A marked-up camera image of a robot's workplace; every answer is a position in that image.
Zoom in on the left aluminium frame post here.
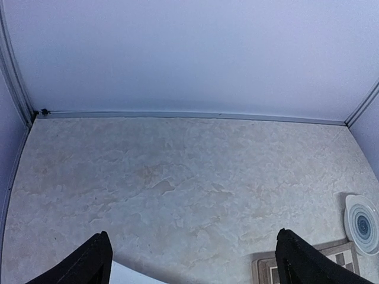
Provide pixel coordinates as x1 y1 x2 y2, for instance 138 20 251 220
1 1 36 129

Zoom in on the blue spiral ceramic plate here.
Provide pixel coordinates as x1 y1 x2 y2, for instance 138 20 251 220
343 195 378 256

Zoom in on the white plastic divided tray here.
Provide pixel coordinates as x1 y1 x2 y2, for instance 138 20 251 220
109 261 165 284

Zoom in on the wooden chess board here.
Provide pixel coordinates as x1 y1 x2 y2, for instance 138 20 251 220
252 239 360 284

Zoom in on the rear aluminium frame rail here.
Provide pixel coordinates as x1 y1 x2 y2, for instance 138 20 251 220
34 109 347 127

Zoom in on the aluminium frame post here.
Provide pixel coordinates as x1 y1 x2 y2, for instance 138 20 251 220
1 1 36 129
345 80 379 128

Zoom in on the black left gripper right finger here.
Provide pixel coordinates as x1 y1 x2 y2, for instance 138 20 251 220
275 228 371 284

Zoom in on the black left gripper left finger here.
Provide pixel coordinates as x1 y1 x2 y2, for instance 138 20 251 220
29 231 113 284

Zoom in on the right aluminium frame post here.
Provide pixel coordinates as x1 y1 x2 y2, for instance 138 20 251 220
345 80 379 128

